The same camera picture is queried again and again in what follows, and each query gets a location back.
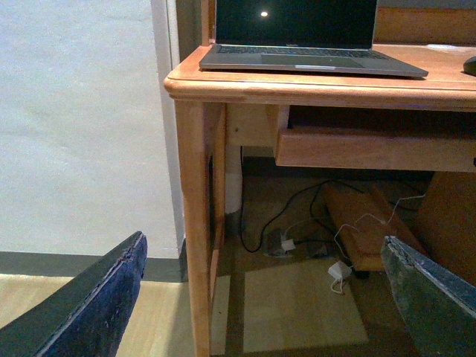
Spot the black floor cable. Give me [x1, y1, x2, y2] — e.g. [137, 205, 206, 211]
[239, 145, 364, 254]

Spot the wooden desk with hutch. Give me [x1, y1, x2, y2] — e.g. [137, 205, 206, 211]
[164, 1, 475, 356]

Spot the wooden pull-out keyboard tray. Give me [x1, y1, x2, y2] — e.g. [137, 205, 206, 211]
[268, 106, 475, 173]

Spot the white power adapter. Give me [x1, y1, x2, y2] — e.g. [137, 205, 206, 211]
[328, 261, 352, 281]

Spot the black computer mouse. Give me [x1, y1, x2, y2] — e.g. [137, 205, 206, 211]
[463, 57, 476, 77]

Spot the wooden footrest board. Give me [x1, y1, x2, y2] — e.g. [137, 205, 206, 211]
[322, 185, 427, 271]

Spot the white adapter cable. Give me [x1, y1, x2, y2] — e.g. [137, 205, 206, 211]
[329, 193, 427, 297]

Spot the grey open laptop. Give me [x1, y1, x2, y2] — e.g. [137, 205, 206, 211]
[199, 0, 428, 77]

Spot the white round cable grommet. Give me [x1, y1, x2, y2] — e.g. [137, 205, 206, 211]
[426, 44, 458, 51]

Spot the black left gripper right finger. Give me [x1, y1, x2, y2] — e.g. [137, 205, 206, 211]
[381, 236, 475, 356]

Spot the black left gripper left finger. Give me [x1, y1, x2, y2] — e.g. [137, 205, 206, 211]
[1, 231, 147, 356]

